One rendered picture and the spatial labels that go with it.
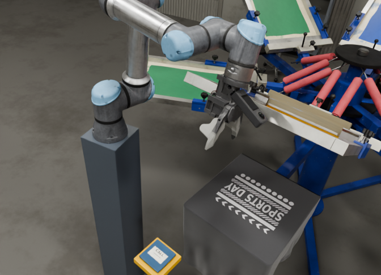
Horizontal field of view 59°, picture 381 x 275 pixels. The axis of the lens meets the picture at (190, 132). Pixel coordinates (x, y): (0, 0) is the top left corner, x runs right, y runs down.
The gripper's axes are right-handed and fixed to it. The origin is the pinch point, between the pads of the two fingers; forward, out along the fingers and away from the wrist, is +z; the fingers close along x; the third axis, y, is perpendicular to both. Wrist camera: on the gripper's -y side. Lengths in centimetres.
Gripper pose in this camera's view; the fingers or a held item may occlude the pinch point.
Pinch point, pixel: (221, 146)
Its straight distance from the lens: 100.2
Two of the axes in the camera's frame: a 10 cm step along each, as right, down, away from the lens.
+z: -2.5, 8.8, 4.0
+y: -7.6, -4.3, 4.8
